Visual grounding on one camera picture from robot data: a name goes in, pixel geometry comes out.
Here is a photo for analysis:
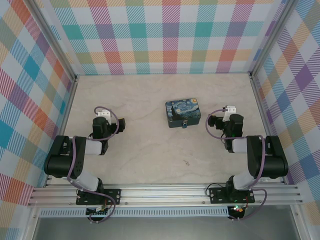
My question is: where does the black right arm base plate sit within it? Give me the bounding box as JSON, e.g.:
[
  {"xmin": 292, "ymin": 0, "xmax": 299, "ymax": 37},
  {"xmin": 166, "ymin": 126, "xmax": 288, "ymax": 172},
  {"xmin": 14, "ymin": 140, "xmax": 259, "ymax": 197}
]
[{"xmin": 209, "ymin": 187, "xmax": 256, "ymax": 205}]

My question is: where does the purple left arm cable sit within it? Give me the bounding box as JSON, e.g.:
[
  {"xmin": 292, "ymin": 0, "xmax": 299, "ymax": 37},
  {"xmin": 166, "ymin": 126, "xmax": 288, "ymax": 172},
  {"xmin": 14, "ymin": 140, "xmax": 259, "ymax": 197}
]
[{"xmin": 66, "ymin": 106, "xmax": 120, "ymax": 224}]

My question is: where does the grey metal panel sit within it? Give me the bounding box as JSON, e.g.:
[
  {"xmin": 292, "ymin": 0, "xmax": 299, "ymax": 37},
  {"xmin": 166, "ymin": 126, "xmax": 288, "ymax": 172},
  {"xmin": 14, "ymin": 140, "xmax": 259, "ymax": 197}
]
[{"xmin": 32, "ymin": 216, "xmax": 301, "ymax": 240}]

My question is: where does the aluminium frame post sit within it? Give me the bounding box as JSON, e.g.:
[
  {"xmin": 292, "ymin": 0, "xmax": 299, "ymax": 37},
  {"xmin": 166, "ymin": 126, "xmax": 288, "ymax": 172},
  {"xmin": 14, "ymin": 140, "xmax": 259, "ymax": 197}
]
[
  {"xmin": 249, "ymin": 0, "xmax": 297, "ymax": 76},
  {"xmin": 29, "ymin": 0, "xmax": 79, "ymax": 80}
]

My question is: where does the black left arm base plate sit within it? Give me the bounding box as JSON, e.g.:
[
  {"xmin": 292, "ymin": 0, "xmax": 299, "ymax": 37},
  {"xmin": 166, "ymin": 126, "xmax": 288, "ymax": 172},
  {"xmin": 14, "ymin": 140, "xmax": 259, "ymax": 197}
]
[{"xmin": 75, "ymin": 188, "xmax": 122, "ymax": 206}]

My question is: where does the aluminium mounting rail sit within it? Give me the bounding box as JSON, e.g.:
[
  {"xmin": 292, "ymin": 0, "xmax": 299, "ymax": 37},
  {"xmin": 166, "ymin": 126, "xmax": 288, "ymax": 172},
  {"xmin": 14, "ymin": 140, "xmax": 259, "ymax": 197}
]
[{"xmin": 27, "ymin": 182, "xmax": 304, "ymax": 207}]

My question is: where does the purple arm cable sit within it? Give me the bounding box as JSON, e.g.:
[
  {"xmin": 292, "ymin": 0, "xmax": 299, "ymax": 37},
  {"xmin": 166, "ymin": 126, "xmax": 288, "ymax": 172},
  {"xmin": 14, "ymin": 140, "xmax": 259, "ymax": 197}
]
[
  {"xmin": 66, "ymin": 106, "xmax": 120, "ymax": 224},
  {"xmin": 205, "ymin": 107, "xmax": 268, "ymax": 222}
]

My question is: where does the white slotted cable duct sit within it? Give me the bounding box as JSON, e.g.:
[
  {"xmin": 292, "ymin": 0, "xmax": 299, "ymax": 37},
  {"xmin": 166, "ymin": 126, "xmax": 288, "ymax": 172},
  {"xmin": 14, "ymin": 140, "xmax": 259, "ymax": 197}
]
[{"xmin": 39, "ymin": 206, "xmax": 230, "ymax": 218}]

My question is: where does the aluminium side rail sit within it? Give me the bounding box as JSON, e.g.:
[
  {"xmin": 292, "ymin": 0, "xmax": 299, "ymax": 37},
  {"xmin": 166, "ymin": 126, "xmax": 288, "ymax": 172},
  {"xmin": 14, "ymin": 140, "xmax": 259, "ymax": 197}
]
[
  {"xmin": 249, "ymin": 72, "xmax": 287, "ymax": 184},
  {"xmin": 43, "ymin": 76, "xmax": 79, "ymax": 188}
]

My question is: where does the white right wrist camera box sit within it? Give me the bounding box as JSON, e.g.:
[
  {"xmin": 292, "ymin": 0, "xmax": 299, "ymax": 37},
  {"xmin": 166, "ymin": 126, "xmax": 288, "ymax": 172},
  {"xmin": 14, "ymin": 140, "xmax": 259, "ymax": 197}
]
[{"xmin": 223, "ymin": 104, "xmax": 237, "ymax": 123}]

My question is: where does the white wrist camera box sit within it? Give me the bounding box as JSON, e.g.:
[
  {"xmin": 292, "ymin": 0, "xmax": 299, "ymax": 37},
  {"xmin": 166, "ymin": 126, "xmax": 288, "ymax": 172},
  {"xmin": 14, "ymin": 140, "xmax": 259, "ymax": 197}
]
[
  {"xmin": 97, "ymin": 109, "xmax": 112, "ymax": 125},
  {"xmin": 223, "ymin": 104, "xmax": 237, "ymax": 123}
]

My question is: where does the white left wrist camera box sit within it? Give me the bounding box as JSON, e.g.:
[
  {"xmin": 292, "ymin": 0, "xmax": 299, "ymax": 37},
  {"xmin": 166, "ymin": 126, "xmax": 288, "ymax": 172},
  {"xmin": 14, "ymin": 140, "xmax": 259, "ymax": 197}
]
[{"xmin": 97, "ymin": 109, "xmax": 112, "ymax": 125}]

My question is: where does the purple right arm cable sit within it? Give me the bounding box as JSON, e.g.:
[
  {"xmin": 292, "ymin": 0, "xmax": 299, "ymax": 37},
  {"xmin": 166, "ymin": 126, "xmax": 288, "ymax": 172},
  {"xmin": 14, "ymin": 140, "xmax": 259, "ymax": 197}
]
[{"xmin": 205, "ymin": 107, "xmax": 268, "ymax": 222}]

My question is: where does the starry night painted tin box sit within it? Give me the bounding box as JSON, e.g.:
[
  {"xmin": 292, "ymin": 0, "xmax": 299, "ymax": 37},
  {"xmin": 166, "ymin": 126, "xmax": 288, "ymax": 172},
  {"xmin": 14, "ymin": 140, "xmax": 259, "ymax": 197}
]
[{"xmin": 165, "ymin": 98, "xmax": 202, "ymax": 129}]

